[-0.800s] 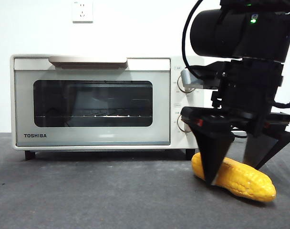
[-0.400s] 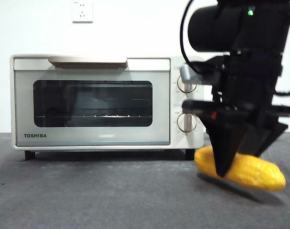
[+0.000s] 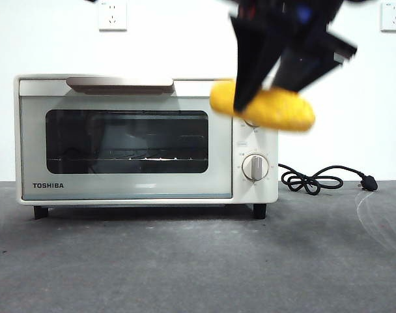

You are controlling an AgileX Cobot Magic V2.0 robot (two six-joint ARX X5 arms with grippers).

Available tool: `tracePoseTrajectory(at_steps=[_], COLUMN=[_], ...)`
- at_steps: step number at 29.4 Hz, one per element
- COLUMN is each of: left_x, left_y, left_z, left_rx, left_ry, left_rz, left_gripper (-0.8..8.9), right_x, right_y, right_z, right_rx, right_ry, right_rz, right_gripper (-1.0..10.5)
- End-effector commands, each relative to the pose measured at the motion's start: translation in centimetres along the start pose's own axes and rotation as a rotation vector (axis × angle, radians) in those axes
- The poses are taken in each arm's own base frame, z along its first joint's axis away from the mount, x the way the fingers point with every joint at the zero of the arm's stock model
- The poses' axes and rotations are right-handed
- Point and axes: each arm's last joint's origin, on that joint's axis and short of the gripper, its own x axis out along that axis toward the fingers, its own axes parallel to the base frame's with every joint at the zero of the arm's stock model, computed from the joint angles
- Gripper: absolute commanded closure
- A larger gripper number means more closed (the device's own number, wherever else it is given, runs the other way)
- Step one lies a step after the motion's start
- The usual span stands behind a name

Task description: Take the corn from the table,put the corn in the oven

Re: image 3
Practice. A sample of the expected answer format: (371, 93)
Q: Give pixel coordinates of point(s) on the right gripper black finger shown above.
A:
(250, 65)
(299, 71)

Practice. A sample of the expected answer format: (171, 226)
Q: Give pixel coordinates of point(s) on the yellow corn cob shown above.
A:
(282, 111)

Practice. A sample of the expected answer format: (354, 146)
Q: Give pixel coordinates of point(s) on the oven door with glass window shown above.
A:
(32, 146)

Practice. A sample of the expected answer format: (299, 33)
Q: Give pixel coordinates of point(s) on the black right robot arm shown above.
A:
(276, 13)

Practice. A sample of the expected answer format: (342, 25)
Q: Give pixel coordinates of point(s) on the cream oven control knob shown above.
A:
(255, 167)
(250, 124)

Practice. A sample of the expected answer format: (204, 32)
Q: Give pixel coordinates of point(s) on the cream Toshiba toaster oven body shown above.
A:
(269, 143)

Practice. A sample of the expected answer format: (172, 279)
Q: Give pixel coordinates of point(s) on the white wall socket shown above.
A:
(103, 26)
(393, 27)

